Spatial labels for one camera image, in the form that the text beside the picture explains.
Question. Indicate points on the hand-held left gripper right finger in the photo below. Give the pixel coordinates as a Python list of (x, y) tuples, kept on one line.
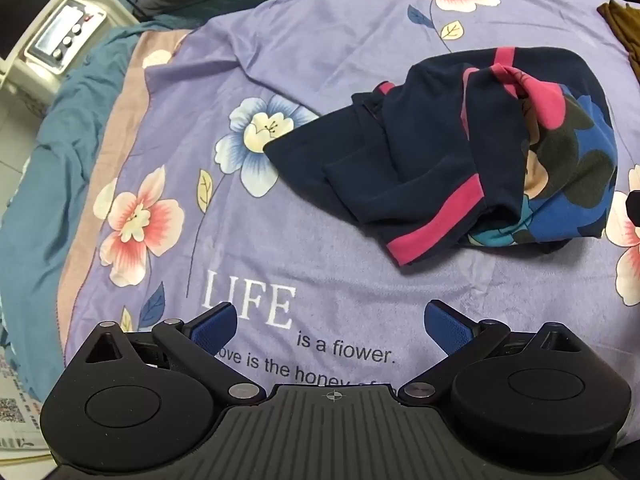
[(447, 330)]

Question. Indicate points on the teal blanket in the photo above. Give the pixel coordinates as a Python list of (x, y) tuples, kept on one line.
[(50, 160)]

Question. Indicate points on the printed paper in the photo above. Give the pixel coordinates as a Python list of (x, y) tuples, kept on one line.
[(17, 410)]

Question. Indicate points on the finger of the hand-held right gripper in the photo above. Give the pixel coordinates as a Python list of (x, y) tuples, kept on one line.
[(634, 208)]

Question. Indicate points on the purple floral bedsheet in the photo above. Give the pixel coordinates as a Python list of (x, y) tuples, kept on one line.
[(310, 80)]

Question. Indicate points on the navy cartoon print shirt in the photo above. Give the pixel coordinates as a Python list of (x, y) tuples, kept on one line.
[(425, 160)]

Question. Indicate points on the white appliance with control panel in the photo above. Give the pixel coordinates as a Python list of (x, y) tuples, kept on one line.
[(60, 35)]

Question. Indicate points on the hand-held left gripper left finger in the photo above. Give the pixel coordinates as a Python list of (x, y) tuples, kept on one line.
[(215, 327)]

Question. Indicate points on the brown garment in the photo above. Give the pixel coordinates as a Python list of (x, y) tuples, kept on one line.
[(622, 25)]

